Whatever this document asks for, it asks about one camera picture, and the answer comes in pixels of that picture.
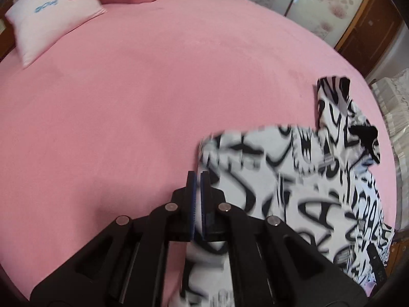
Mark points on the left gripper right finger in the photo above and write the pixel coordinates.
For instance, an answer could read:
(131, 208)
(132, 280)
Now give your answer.
(271, 265)

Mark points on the pink bed sheet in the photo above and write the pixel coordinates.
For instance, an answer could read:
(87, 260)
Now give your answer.
(108, 120)

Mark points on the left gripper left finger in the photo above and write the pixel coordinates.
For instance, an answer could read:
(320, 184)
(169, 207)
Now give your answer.
(125, 264)

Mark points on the grey covered furniture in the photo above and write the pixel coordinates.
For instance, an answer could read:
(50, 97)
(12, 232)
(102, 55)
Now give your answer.
(392, 97)

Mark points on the black white graffiti jacket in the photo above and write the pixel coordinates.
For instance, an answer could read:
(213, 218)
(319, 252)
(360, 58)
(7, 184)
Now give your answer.
(316, 180)

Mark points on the dark wooden door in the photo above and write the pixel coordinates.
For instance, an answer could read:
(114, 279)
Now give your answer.
(370, 34)

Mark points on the small white printed pillow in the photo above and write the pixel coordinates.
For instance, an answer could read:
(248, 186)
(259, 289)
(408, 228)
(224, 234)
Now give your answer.
(39, 24)

